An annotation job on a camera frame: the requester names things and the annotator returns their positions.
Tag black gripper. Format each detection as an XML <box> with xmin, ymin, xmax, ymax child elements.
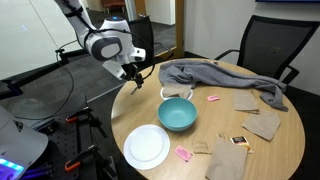
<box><xmin>122</xmin><ymin>63</ymin><xmax>144</xmax><ymax>89</ymax></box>

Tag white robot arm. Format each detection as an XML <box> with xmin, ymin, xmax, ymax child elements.
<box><xmin>54</xmin><ymin>0</ymin><xmax>146</xmax><ymax>88</ymax></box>

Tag teal plastic bowl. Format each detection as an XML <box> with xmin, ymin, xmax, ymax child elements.
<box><xmin>157</xmin><ymin>98</ymin><xmax>197</xmax><ymax>132</ymax></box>

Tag brown napkin on plate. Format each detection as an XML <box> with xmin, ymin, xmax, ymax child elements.
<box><xmin>162</xmin><ymin>83</ymin><xmax>191</xmax><ymax>99</ymax></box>

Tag grey sweatshirt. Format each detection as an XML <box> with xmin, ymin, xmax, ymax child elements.
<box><xmin>158</xmin><ymin>59</ymin><xmax>288</xmax><ymax>112</ymax></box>

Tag orange black clamp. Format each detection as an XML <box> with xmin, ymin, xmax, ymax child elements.
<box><xmin>65</xmin><ymin>106</ymin><xmax>107</xmax><ymax>138</ymax></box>
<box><xmin>64</xmin><ymin>145</ymin><xmax>116</xmax><ymax>178</ymax></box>

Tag large white plate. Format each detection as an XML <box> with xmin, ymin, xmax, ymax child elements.
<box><xmin>123</xmin><ymin>124</ymin><xmax>170</xmax><ymax>170</ymax></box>

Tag pink sticky packet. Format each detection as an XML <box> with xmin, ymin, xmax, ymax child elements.
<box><xmin>207</xmin><ymin>95</ymin><xmax>220</xmax><ymax>102</ymax></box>

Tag pink packet near plate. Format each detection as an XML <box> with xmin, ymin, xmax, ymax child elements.
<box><xmin>175</xmin><ymin>145</ymin><xmax>192</xmax><ymax>162</ymax></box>

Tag small brown paper piece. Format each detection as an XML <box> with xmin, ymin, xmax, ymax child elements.
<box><xmin>193</xmin><ymin>141</ymin><xmax>211</xmax><ymax>154</ymax></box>

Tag small snack packet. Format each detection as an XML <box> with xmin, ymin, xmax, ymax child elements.
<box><xmin>231</xmin><ymin>136</ymin><xmax>253</xmax><ymax>153</ymax></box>

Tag black mesh office chair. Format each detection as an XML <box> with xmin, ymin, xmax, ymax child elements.
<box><xmin>214</xmin><ymin>14</ymin><xmax>320</xmax><ymax>86</ymax></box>

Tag grey device with lights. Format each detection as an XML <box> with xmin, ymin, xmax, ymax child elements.
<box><xmin>0</xmin><ymin>107</ymin><xmax>48</xmax><ymax>180</ymax></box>

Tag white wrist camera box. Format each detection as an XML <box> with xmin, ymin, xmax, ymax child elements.
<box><xmin>102</xmin><ymin>61</ymin><xmax>126</xmax><ymax>80</ymax></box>

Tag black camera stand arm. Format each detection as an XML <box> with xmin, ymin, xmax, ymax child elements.
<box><xmin>0</xmin><ymin>46</ymin><xmax>91</xmax><ymax>100</ymax></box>

